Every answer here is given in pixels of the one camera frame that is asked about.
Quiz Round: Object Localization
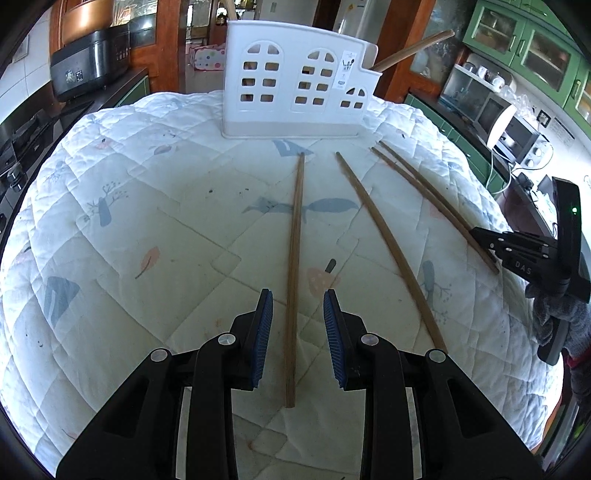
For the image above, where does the white power cable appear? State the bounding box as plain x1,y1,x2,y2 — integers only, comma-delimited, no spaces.
487,148,513,190

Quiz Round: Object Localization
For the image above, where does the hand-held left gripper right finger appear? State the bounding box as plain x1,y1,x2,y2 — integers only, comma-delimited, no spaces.
323,290,543,480

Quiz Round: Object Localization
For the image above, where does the green base cabinet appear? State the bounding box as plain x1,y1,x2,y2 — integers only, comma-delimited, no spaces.
406,92,509,195
113,74,151,108

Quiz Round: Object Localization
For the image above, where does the person's right hand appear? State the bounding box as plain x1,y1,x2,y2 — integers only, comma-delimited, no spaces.
526,281,591,370

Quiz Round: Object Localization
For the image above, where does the single brown wooden chopstick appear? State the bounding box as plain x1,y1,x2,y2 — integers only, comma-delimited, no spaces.
370,146,501,275
335,151,448,354
379,141,481,236
285,152,306,409

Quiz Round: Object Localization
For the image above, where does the white refrigerator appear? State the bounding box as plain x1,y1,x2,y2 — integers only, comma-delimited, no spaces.
332,0,385,47

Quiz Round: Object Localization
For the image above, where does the pink dotted playpen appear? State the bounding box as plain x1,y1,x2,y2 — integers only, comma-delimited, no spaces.
191,44,228,72

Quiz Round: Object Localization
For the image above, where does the glass door countertop cabinet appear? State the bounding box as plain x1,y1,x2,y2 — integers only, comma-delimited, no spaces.
438,65,518,139

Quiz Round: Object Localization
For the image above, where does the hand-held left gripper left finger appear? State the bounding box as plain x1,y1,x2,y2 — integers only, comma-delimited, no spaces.
55,288,274,480

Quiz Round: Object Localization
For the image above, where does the white quilted printed blanket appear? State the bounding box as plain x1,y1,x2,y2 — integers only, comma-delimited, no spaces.
0,90,563,480

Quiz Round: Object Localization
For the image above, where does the row of white cups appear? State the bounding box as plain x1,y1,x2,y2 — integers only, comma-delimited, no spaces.
462,59,519,95

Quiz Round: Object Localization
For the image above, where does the green wall cabinet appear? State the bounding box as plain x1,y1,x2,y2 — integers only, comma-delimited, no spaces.
462,0,591,126

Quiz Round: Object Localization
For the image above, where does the black rice cooker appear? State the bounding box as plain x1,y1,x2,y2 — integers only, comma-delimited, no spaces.
50,25,131,102

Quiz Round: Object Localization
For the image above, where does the copper inner pot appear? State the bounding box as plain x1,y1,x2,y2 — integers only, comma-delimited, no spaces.
62,0,114,40

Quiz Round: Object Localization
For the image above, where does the black gas stove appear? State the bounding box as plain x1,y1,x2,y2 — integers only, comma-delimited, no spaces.
0,108,63,252

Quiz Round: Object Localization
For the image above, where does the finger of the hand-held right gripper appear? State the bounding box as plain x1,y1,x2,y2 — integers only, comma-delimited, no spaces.
470,226,557,254
479,244,557,269

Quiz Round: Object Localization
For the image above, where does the silver toaster oven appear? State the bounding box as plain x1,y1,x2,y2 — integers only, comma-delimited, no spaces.
490,113,555,171

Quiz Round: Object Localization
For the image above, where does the white plastic utensil holder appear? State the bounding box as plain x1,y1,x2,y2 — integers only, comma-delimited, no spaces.
221,21,380,139

